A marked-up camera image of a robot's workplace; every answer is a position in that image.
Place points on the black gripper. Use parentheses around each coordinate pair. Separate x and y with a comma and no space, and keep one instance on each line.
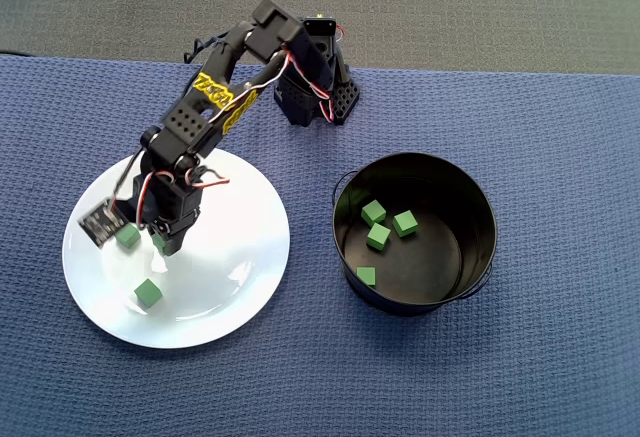
(173,235)

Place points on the green cube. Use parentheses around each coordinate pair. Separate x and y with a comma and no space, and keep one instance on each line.
(128,235)
(158,242)
(378,236)
(366,275)
(373,212)
(404,223)
(148,292)

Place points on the white round plate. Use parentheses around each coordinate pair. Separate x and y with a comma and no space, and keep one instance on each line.
(240,282)

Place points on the black metal bucket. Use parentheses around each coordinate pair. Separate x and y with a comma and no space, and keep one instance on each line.
(425,277)

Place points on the blue woven tablecloth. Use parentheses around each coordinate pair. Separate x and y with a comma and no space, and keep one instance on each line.
(450,382)

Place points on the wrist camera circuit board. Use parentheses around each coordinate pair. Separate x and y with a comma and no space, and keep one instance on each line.
(100,222)

